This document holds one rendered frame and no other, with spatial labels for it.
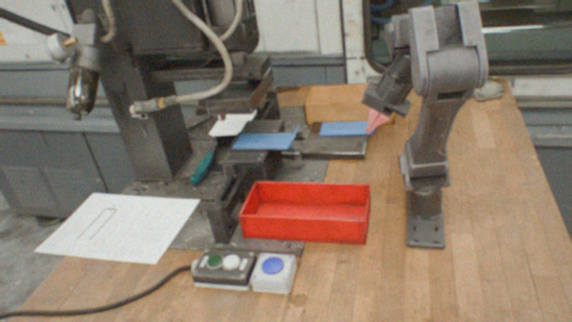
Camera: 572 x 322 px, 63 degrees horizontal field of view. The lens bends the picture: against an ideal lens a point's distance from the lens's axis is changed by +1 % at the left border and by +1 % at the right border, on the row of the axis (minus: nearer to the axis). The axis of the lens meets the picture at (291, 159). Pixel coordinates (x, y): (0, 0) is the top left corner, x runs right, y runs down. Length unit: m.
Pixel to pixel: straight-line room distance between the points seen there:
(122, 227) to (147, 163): 0.19
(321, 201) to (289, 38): 0.81
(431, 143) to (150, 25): 0.61
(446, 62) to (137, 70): 0.67
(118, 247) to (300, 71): 0.93
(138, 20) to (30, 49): 1.32
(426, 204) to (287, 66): 0.92
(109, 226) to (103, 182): 1.34
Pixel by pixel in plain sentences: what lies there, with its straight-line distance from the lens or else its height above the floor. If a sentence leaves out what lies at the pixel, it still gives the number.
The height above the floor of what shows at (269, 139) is 0.99.
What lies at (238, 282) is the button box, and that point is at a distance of 0.85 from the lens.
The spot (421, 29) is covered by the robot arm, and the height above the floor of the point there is 1.31.
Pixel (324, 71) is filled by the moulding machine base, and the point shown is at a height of 0.91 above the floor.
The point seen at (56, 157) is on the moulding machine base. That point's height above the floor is 0.49.
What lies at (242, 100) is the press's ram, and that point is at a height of 1.14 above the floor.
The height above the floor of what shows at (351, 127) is 0.92.
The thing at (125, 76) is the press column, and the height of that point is 1.18.
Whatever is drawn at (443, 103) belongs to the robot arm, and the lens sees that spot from 0.72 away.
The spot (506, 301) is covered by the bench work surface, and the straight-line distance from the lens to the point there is 0.84.
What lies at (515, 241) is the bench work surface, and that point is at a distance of 0.95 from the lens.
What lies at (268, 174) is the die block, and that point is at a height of 0.94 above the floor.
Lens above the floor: 1.52
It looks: 32 degrees down
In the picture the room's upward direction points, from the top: 9 degrees counter-clockwise
